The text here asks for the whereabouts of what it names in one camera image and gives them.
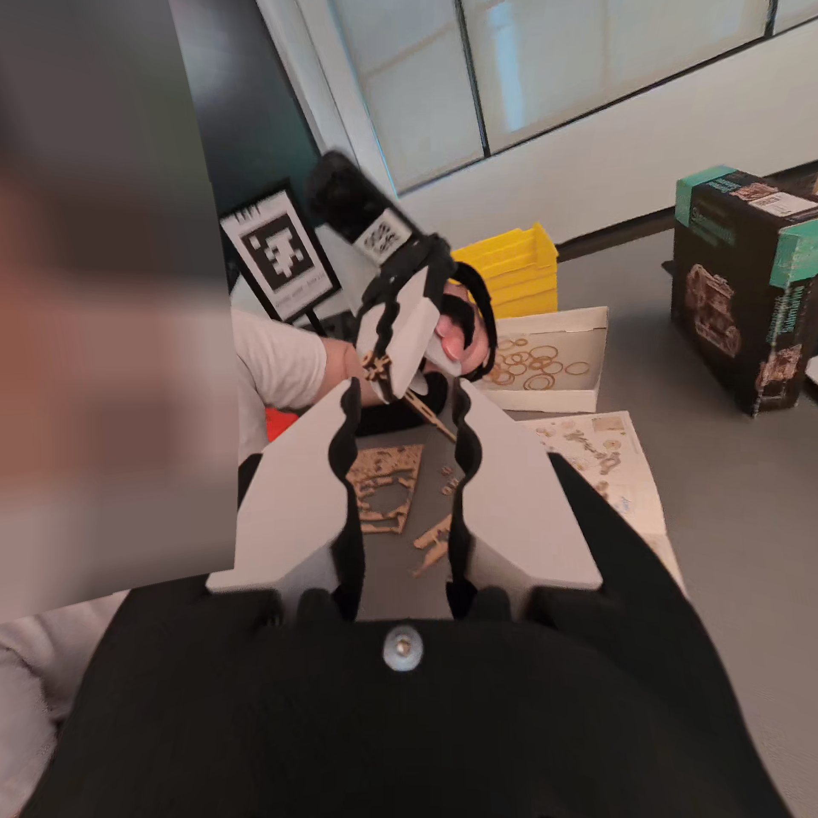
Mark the person's left hand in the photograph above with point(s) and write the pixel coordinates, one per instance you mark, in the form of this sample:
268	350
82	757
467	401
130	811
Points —
455	342

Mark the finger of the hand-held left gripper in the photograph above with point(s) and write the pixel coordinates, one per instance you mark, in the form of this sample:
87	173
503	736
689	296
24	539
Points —
415	326
365	332

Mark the stack of yellow bins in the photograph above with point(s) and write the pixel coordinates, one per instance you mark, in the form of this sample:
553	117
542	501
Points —
517	268

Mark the long ornate wooden part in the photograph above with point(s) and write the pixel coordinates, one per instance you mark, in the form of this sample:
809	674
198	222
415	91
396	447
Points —
434	543

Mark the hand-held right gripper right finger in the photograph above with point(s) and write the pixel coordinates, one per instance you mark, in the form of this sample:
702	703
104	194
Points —
524	511

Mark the white cardboard tray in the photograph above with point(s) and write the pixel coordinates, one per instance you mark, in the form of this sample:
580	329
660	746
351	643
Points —
549	399

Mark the red object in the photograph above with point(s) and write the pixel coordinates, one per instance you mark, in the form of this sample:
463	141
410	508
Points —
281	425

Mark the black and teal kit box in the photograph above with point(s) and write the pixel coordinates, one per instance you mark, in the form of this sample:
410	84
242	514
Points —
722	287

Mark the black textured wrist rest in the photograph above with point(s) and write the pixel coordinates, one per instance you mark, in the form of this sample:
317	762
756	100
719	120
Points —
383	422

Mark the window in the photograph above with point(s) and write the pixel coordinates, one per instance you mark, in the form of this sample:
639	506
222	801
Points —
575	64

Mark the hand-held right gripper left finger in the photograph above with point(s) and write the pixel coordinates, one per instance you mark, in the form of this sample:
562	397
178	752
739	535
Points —
287	511

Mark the laser-cut wooden parts sheet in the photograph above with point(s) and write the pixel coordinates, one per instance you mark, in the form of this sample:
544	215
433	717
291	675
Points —
383	460

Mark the pile of rubber bands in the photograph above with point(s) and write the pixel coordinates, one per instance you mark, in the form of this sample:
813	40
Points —
511	367

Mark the printed instruction sheet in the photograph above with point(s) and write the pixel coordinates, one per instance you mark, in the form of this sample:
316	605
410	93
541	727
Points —
626	473

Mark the small wooden gear part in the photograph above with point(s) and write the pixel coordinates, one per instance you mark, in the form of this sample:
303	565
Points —
377	367

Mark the black and white marker board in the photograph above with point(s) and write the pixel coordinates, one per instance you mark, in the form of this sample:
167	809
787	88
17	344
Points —
281	252

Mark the ornate wooden lever part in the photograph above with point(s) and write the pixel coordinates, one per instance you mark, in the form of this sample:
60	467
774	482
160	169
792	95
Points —
425	415

